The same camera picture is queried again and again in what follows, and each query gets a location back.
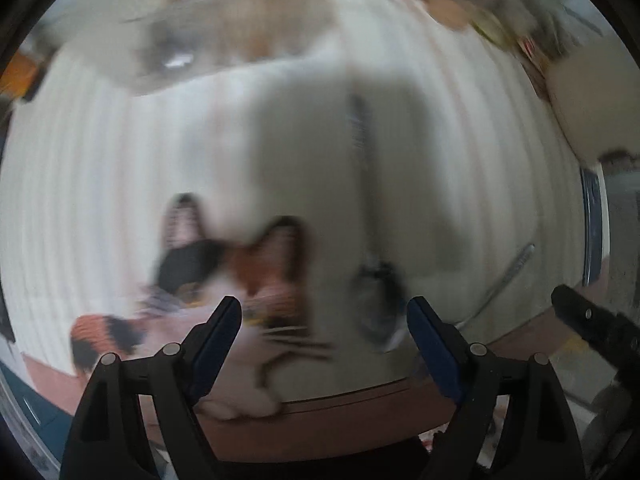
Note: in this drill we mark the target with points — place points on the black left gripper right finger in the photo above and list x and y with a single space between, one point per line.
442 348

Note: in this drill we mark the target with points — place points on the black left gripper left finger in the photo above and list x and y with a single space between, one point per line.
207 346

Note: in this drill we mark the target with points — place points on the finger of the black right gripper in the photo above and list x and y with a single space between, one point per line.
613 336

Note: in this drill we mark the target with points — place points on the oval steel spoon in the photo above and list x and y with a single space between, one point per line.
376 288

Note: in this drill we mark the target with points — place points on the blue smartphone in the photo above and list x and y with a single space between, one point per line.
595 216

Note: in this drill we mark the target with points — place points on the steel spoon lying sideways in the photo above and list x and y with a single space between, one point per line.
507 276

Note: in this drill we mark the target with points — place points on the striped cat placemat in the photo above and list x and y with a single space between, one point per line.
473 167

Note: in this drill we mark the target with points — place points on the white rounded appliance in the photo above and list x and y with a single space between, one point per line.
594 92

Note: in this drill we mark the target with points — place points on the red white packet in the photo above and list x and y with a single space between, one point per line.
533 53

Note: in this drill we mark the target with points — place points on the yellow lidded glass jar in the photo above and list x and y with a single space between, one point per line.
493 30

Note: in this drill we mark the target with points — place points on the orange box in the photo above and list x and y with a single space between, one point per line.
21 78

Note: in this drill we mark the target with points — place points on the clear plastic utensil rack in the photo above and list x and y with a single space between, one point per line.
148 45

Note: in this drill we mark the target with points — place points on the clear jar beige contents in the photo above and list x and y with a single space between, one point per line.
453 14

